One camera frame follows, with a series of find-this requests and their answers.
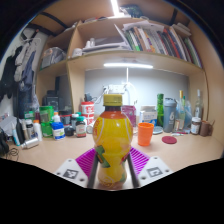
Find green box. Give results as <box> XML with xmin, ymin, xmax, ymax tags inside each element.
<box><xmin>39</xmin><ymin>105</ymin><xmax>55</xmax><ymax>138</ymax></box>

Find clear bottle yellow cap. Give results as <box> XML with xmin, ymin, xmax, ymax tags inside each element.
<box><xmin>178</xmin><ymin>89</ymin><xmax>186</xmax><ymax>131</ymax></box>

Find grey shaker bottle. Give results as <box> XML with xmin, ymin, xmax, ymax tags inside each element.
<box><xmin>162</xmin><ymin>97</ymin><xmax>178</xmax><ymax>134</ymax></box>

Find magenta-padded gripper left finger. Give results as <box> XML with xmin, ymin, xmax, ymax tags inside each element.
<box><xmin>54</xmin><ymin>147</ymin><xmax>100</xmax><ymax>189</ymax></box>

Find ceiling tube light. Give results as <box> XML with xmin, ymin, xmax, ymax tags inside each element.
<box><xmin>110</xmin><ymin>0</ymin><xmax>121</xmax><ymax>17</ymax></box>

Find clear glass bottle white cap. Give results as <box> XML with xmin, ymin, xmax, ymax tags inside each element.
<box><xmin>194</xmin><ymin>89</ymin><xmax>204</xmax><ymax>121</ymax></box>

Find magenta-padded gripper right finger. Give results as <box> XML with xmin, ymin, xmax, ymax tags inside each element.
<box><xmin>126</xmin><ymin>146</ymin><xmax>174</xmax><ymax>188</ymax></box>

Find white bottle blue label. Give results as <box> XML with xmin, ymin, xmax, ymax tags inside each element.
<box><xmin>51</xmin><ymin>111</ymin><xmax>66</xmax><ymax>141</ymax></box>

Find blue and white carton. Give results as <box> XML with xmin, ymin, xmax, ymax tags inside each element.
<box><xmin>139</xmin><ymin>105</ymin><xmax>158</xmax><ymax>127</ymax></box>

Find white wall power outlet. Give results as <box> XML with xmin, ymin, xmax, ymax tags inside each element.
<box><xmin>103</xmin><ymin>84</ymin><xmax>126</xmax><ymax>94</ymax></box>

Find dark brown pill bottle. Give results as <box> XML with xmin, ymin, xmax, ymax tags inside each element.
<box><xmin>75</xmin><ymin>115</ymin><xmax>87</xmax><ymax>138</ymax></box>

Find flat round red coaster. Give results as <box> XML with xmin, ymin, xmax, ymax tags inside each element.
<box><xmin>161</xmin><ymin>135</ymin><xmax>178</xmax><ymax>145</ymax></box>

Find red and white canister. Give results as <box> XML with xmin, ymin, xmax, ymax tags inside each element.
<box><xmin>80</xmin><ymin>101</ymin><xmax>96</xmax><ymax>125</ymax></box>

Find silver metal can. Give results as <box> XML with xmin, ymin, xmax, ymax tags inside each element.
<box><xmin>20</xmin><ymin>137</ymin><xmax>40</xmax><ymax>150</ymax></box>

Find hanging dark clothes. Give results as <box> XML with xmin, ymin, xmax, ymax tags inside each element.
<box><xmin>0</xmin><ymin>36</ymin><xmax>41</xmax><ymax>111</ymax></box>

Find brown mug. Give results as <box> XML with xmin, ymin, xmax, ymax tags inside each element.
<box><xmin>199</xmin><ymin>119</ymin><xmax>214</xmax><ymax>138</ymax></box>

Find green glass bottle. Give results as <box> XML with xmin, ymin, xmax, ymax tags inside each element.
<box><xmin>156</xmin><ymin>93</ymin><xmax>165</xmax><ymax>127</ymax></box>

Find yellow-capped orange drink bottle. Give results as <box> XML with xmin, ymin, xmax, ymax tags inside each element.
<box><xmin>92</xmin><ymin>94</ymin><xmax>134</xmax><ymax>190</ymax></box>

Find orange plastic cup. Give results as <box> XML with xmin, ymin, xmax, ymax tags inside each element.
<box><xmin>137</xmin><ymin>122</ymin><xmax>155</xmax><ymax>147</ymax></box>

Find magenta snack pouch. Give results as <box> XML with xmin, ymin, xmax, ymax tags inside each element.
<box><xmin>121</xmin><ymin>105</ymin><xmax>138</xmax><ymax>128</ymax></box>

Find white under-shelf light bar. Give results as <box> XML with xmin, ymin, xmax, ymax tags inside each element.
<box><xmin>103</xmin><ymin>62</ymin><xmax>154</xmax><ymax>70</ymax></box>

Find white-lidded brown jar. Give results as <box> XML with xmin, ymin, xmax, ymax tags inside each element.
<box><xmin>190</xmin><ymin>116</ymin><xmax>202</xmax><ymax>136</ymax></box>

